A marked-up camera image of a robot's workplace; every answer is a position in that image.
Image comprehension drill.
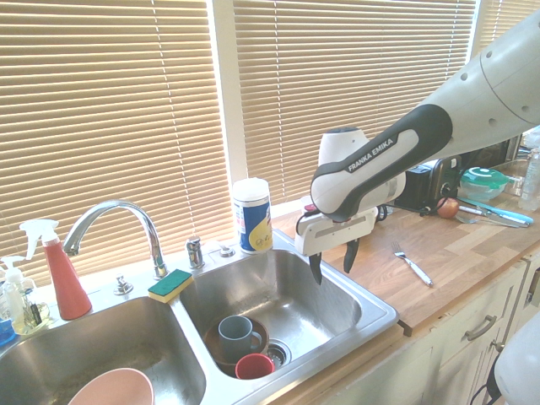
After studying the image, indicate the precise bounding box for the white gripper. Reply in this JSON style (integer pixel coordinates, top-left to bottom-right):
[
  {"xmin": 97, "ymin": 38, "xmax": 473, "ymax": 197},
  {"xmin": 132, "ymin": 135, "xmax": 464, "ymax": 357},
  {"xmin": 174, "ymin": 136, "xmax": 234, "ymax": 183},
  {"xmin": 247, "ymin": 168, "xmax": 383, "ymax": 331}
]
[{"xmin": 294, "ymin": 207, "xmax": 378, "ymax": 285}]

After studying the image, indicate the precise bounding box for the silver metal fork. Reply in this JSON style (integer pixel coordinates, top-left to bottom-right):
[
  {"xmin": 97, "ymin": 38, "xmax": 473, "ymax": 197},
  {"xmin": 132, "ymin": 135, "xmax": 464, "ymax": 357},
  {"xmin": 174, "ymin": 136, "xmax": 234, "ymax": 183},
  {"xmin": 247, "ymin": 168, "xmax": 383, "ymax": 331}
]
[{"xmin": 391, "ymin": 240, "xmax": 435, "ymax": 289}]

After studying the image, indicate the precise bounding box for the stainless steel double sink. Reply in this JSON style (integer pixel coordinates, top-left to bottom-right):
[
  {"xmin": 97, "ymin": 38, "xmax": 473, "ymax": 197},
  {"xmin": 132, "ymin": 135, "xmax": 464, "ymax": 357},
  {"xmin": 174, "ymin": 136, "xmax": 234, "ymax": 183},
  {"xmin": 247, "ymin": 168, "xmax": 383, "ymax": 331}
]
[{"xmin": 0, "ymin": 229, "xmax": 401, "ymax": 405}]

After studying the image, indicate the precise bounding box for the chrome sink knob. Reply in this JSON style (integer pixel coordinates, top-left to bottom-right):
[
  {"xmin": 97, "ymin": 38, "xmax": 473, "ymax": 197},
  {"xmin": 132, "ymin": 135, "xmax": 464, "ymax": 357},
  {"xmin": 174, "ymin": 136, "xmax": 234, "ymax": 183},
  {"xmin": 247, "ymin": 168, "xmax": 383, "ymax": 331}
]
[{"xmin": 112, "ymin": 273, "xmax": 134, "ymax": 296}]

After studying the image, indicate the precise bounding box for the white blue wipes canister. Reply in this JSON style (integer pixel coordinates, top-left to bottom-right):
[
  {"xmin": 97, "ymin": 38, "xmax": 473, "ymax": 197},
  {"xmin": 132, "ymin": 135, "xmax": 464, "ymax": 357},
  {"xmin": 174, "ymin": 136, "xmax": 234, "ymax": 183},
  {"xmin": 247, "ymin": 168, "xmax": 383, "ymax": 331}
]
[{"xmin": 232, "ymin": 177, "xmax": 274, "ymax": 256}]

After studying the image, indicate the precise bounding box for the brown wooden bowl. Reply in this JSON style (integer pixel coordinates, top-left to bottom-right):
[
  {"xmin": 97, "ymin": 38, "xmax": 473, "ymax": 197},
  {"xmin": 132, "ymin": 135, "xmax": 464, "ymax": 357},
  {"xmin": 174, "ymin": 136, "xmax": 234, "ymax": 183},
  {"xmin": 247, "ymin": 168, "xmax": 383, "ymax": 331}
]
[{"xmin": 203, "ymin": 315, "xmax": 270, "ymax": 367}]

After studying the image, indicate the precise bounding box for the metal drain strainer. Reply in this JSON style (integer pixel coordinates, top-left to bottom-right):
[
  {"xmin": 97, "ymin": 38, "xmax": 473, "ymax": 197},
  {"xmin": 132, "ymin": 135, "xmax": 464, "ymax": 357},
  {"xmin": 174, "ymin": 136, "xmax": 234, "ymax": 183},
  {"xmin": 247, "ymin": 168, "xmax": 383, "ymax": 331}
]
[{"xmin": 265, "ymin": 340, "xmax": 292, "ymax": 366}]

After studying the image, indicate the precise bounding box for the black chrome toaster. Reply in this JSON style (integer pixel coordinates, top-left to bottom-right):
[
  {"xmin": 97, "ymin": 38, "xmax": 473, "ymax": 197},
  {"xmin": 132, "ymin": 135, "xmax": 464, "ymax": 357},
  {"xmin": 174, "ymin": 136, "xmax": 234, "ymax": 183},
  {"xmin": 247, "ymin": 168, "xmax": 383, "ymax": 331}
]
[{"xmin": 394, "ymin": 154, "xmax": 463, "ymax": 214}]

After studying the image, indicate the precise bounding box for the grey mug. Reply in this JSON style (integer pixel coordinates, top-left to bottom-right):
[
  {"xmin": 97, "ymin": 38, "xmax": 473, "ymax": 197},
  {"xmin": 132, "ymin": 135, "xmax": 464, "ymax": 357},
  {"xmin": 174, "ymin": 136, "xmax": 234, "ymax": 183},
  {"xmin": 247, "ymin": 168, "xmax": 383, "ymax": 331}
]
[{"xmin": 217, "ymin": 315, "xmax": 263, "ymax": 359}]

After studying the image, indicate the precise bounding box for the red apple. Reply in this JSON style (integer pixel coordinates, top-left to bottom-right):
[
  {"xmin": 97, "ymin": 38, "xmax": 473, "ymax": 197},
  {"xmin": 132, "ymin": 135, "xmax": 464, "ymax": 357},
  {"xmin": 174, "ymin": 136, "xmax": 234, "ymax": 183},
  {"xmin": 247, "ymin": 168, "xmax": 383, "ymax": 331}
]
[{"xmin": 436, "ymin": 197, "xmax": 460, "ymax": 219}]

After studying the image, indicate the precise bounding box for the red cup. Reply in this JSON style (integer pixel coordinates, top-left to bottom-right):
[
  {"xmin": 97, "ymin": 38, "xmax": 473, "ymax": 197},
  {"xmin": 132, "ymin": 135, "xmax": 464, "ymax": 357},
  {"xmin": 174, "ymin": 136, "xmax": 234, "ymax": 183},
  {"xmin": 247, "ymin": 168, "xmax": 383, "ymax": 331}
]
[{"xmin": 235, "ymin": 353, "xmax": 276, "ymax": 381}]

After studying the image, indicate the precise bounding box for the cream kitchen cabinet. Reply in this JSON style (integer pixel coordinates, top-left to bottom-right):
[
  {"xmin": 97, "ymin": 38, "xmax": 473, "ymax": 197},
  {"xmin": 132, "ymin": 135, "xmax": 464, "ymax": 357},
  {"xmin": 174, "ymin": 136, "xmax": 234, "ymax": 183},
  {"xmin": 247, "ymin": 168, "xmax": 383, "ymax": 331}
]
[{"xmin": 311, "ymin": 252, "xmax": 540, "ymax": 405}]

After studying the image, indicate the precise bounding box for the yellow green sponge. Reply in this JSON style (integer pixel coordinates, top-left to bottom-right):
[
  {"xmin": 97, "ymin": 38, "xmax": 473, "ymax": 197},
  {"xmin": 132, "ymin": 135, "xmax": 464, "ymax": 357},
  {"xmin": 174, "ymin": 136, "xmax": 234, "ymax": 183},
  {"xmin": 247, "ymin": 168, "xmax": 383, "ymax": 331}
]
[{"xmin": 147, "ymin": 267, "xmax": 195, "ymax": 305}]

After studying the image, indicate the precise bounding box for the green lid food container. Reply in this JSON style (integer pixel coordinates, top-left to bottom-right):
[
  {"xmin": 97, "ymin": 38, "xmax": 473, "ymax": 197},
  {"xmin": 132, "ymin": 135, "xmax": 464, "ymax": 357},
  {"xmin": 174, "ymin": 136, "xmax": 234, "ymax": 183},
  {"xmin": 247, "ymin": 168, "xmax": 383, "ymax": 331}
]
[{"xmin": 458, "ymin": 166, "xmax": 510, "ymax": 202}]

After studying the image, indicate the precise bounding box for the medium beige window blind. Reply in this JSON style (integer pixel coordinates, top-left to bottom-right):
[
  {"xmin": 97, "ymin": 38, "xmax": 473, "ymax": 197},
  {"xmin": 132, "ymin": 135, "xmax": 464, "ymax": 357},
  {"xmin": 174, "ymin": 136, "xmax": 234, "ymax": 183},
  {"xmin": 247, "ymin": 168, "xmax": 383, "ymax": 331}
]
[{"xmin": 231, "ymin": 0, "xmax": 478, "ymax": 204}]

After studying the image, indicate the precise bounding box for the black microwave oven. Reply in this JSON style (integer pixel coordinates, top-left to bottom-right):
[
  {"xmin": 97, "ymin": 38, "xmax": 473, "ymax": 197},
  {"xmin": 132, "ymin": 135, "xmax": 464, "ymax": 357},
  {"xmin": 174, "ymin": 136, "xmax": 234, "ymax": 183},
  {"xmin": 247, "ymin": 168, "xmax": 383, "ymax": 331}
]
[{"xmin": 462, "ymin": 133, "xmax": 524, "ymax": 170}]

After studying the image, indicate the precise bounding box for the chrome curved faucet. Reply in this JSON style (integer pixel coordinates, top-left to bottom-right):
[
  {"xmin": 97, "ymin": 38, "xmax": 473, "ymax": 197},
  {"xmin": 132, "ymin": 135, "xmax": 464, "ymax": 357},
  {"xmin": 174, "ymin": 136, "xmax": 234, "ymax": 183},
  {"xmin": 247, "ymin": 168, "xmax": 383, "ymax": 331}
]
[{"xmin": 62, "ymin": 199, "xmax": 170, "ymax": 280}]

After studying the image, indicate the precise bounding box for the clear plastic water bottle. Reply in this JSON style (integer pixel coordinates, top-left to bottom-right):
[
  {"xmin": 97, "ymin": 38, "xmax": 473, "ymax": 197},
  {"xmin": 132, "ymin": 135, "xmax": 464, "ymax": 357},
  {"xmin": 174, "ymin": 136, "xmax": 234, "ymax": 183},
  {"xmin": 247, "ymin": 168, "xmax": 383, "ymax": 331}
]
[{"xmin": 517, "ymin": 147, "xmax": 540, "ymax": 213}]

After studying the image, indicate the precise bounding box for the pink bowl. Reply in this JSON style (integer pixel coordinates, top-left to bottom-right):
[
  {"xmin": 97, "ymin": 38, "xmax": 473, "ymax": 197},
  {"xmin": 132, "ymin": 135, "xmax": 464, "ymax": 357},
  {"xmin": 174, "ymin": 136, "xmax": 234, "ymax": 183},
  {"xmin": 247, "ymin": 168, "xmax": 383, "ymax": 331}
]
[{"xmin": 66, "ymin": 367, "xmax": 155, "ymax": 405}]

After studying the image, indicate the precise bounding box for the wide beige window blind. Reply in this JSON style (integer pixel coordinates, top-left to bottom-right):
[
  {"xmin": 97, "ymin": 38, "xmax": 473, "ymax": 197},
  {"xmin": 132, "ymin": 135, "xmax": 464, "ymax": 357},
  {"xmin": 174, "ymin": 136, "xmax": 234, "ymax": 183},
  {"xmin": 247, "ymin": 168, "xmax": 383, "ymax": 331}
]
[{"xmin": 0, "ymin": 0, "xmax": 238, "ymax": 289}]

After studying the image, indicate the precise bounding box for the red spray bottle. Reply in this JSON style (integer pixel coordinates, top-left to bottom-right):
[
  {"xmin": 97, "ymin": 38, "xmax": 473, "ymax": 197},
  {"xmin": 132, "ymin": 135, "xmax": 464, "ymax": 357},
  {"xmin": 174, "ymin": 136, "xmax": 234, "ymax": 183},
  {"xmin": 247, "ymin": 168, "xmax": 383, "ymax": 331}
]
[{"xmin": 19, "ymin": 219, "xmax": 93, "ymax": 321}]

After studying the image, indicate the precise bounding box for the narrow beige window blind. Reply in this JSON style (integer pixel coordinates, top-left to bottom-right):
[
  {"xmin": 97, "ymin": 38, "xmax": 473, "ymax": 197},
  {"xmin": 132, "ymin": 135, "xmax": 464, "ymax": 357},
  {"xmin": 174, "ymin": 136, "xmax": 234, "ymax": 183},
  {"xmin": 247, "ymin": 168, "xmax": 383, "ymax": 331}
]
[{"xmin": 476, "ymin": 0, "xmax": 540, "ymax": 57}]

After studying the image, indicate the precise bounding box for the clear pump soap dispenser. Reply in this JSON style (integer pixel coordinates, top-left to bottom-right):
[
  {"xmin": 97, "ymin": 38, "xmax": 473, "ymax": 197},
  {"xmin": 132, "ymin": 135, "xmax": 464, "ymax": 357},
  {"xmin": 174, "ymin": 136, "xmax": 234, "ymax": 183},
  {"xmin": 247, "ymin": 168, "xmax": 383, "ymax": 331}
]
[{"xmin": 0, "ymin": 255, "xmax": 57, "ymax": 337}]

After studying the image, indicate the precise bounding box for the blue dish sponge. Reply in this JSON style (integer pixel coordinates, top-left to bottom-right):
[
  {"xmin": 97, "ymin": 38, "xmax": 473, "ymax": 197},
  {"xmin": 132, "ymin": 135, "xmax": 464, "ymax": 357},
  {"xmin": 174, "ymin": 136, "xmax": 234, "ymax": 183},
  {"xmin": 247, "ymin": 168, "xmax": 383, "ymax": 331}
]
[{"xmin": 0, "ymin": 316, "xmax": 18, "ymax": 348}]

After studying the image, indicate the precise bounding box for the chrome faucet handle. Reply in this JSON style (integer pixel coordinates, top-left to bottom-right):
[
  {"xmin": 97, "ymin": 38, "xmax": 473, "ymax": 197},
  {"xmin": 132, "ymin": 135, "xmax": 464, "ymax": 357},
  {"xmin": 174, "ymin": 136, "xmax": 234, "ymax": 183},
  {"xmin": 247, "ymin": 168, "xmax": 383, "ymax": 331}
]
[{"xmin": 186, "ymin": 236, "xmax": 207, "ymax": 270}]

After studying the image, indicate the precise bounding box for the brass cabinet drawer handle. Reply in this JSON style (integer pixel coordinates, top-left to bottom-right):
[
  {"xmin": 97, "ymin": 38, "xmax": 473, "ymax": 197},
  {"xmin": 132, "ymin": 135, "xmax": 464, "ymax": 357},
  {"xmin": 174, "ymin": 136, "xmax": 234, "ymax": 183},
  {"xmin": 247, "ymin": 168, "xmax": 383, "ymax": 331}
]
[{"xmin": 464, "ymin": 314, "xmax": 499, "ymax": 343}]

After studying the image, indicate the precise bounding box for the teal handled knife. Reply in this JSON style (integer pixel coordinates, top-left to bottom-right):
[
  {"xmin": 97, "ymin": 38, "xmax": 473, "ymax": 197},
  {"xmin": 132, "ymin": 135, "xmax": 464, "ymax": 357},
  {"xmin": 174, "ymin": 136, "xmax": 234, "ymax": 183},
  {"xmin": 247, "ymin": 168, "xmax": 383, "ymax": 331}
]
[{"xmin": 457, "ymin": 196, "xmax": 535, "ymax": 230}]

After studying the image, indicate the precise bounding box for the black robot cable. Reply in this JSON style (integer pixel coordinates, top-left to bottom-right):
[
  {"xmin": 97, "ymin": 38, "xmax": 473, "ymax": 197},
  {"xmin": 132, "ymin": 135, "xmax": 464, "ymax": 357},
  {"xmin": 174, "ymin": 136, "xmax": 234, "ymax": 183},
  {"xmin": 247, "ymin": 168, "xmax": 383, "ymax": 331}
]
[{"xmin": 469, "ymin": 373, "xmax": 504, "ymax": 405}]

